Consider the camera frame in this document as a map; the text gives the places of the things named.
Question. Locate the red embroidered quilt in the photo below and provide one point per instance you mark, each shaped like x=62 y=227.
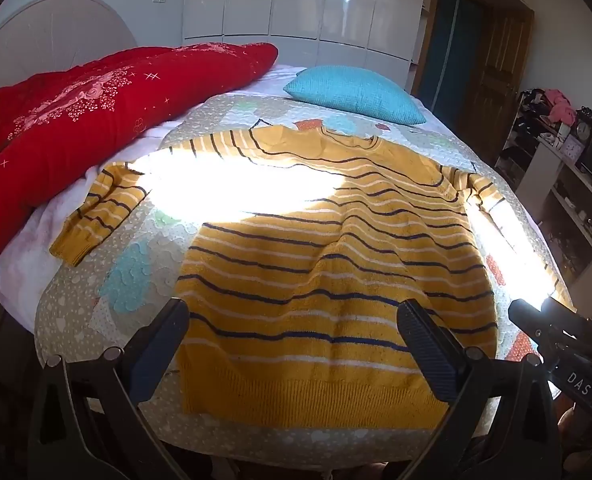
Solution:
x=76 y=125

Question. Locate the dark teal door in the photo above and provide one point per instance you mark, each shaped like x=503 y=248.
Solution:
x=445 y=45

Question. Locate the purple alarm clock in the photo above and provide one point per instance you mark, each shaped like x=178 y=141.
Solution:
x=572 y=149

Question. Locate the black ornate clock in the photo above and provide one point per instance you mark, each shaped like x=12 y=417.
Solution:
x=584 y=127

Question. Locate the brown wooden door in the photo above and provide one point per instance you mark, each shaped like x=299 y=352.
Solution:
x=495 y=70

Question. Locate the white round headboard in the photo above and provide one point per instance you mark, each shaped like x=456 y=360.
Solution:
x=51 y=30

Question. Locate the yellow striped sweater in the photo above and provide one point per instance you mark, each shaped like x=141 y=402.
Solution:
x=326 y=285

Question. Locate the glossy white wardrobe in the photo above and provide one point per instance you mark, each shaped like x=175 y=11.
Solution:
x=296 y=5

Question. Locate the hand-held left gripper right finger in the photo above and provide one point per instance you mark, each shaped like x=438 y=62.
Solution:
x=428 y=350

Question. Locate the pink cloth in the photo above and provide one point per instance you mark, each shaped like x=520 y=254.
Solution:
x=560 y=105

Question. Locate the white bed sheet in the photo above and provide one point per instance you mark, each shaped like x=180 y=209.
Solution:
x=31 y=260

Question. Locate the teal pillow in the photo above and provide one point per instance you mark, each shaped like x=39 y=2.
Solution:
x=355 y=92

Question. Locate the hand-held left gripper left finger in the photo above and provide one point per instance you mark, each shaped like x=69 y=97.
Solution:
x=151 y=360

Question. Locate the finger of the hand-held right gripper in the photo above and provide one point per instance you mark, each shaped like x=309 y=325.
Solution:
x=570 y=315
x=525 y=317

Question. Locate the white shelf unit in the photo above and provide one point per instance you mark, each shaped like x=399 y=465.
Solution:
x=543 y=170

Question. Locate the heart patchwork bedspread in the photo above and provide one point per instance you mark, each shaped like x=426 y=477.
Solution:
x=126 y=270

